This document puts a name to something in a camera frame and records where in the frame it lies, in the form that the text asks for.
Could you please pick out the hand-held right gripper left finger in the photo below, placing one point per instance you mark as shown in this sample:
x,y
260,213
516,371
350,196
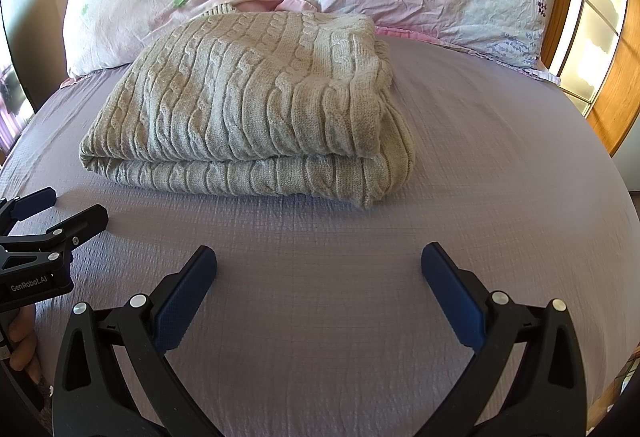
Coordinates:
x,y
181,301

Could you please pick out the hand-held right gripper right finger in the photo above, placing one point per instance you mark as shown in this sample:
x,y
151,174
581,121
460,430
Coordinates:
x,y
454,299

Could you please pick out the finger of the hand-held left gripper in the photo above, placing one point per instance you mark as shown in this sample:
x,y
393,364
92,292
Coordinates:
x,y
80,223
31,205

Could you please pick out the person's left hand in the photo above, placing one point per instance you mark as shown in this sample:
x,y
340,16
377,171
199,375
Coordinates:
x,y
24,342

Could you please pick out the wooden headboard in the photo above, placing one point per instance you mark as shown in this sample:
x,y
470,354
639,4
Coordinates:
x,y
595,32

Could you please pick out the purple bed sheet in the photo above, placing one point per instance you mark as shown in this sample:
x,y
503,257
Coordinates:
x,y
320,267

